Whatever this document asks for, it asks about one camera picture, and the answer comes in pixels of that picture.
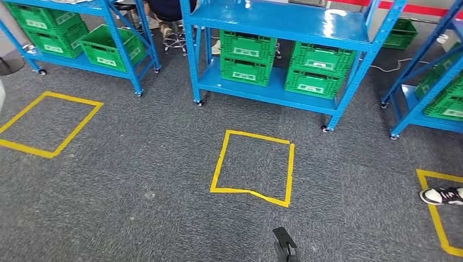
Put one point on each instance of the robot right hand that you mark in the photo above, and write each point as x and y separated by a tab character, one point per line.
285	249

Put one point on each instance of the blue metal shelf rack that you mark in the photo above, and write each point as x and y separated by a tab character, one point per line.
282	20
72	63
410	105

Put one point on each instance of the yellow floor tape square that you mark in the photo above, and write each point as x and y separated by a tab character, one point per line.
289	173
434	217

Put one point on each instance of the chrome stool base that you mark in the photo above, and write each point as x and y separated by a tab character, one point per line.
176	39

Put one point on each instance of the open green plastic crate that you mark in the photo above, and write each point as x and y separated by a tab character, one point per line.
105	54

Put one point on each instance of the red barrier tape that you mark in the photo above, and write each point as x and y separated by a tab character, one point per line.
416	8

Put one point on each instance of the black round floor base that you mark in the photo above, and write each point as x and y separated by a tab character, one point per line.
11	65

